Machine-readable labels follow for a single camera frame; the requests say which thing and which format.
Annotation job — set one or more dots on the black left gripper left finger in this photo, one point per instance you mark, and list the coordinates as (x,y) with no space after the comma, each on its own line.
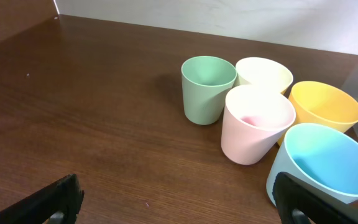
(59,202)

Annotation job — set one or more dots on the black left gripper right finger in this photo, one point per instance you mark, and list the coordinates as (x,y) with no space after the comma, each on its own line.
(300,202)

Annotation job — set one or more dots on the blue plastic cup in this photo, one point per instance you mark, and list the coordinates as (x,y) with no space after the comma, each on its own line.
(322,157)

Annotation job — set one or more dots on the pink plastic cup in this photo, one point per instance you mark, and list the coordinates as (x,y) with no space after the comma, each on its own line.
(254,120)

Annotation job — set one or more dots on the yellow plastic cup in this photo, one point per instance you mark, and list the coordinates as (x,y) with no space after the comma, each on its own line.
(320,103)

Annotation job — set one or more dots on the cream plastic cup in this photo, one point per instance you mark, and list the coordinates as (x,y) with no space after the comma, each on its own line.
(263,72)

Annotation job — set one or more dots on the green plastic cup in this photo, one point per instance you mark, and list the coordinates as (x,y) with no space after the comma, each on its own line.
(205,82)

